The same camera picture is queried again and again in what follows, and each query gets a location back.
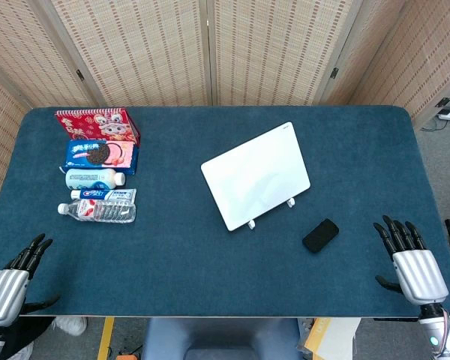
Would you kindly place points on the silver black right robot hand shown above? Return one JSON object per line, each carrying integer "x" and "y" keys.
{"x": 420, "y": 275}

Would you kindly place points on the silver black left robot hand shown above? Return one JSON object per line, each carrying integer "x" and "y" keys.
{"x": 5, "y": 296}

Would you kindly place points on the black eraser block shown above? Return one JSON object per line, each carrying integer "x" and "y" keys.
{"x": 320, "y": 236}

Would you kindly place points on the white board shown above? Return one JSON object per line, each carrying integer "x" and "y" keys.
{"x": 255, "y": 176}

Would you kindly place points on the black trouser leg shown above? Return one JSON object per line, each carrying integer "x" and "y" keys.
{"x": 26, "y": 337}

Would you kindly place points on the white sneaker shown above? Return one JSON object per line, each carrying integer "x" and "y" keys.
{"x": 71, "y": 325}

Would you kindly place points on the yellow cardboard box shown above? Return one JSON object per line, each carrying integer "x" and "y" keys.
{"x": 330, "y": 341}

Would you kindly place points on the clear plastic water bottle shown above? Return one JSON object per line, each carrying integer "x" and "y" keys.
{"x": 97, "y": 210}

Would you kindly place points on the white blue milk bottle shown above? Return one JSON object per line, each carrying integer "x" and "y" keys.
{"x": 90, "y": 179}

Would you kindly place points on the white plastic stand foot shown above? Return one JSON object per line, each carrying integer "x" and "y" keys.
{"x": 291, "y": 203}
{"x": 251, "y": 224}

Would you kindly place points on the woven folding screen panel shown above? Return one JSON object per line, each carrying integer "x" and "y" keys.
{"x": 277, "y": 48}
{"x": 142, "y": 48}
{"x": 22, "y": 45}
{"x": 0, "y": 142}
{"x": 416, "y": 48}
{"x": 427, "y": 116}

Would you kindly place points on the blue pink Oreo box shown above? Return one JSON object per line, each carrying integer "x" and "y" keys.
{"x": 97, "y": 155}

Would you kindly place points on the black screen hinge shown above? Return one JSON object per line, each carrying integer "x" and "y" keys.
{"x": 80, "y": 74}
{"x": 444, "y": 101}
{"x": 334, "y": 72}

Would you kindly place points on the blue felt table cover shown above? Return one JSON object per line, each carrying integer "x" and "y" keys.
{"x": 191, "y": 270}

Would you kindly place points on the red cartoon desk calendar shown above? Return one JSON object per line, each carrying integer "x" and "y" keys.
{"x": 93, "y": 123}

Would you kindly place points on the blue fabric robot torso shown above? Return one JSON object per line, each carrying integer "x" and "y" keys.
{"x": 217, "y": 337}

